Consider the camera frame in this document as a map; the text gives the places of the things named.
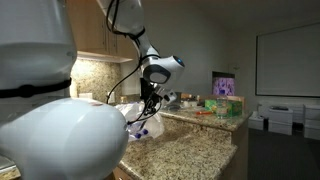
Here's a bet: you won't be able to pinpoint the clear bottle behind box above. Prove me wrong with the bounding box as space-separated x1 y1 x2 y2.
216 97 228 119

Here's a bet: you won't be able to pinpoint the computer monitor screen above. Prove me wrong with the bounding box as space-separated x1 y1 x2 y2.
212 71 235 96

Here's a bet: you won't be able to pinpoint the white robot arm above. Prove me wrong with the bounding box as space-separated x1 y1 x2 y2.
0 0 131 180

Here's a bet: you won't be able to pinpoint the orange marker pen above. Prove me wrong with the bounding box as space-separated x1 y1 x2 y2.
196 111 213 115

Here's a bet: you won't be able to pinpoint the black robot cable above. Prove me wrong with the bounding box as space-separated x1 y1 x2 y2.
105 0 164 126

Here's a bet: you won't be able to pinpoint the wooden upper cabinet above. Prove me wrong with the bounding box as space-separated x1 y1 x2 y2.
66 0 138 63

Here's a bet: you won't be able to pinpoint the white storage boxes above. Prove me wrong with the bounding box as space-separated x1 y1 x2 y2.
249 102 320 140

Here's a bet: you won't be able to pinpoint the white wall outlet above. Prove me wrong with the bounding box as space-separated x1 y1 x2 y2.
108 92 115 103

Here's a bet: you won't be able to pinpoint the white projector screen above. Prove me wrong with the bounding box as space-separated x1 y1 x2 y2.
255 23 320 98

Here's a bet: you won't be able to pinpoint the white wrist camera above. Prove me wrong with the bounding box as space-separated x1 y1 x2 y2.
164 91 177 103

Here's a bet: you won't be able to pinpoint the white plastic bag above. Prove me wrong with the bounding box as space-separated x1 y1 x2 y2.
116 102 164 141

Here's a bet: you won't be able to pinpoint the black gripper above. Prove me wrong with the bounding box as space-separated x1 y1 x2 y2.
140 78 162 115

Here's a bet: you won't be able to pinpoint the clear bottle blue cap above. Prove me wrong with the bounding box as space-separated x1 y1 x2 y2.
133 129 149 139

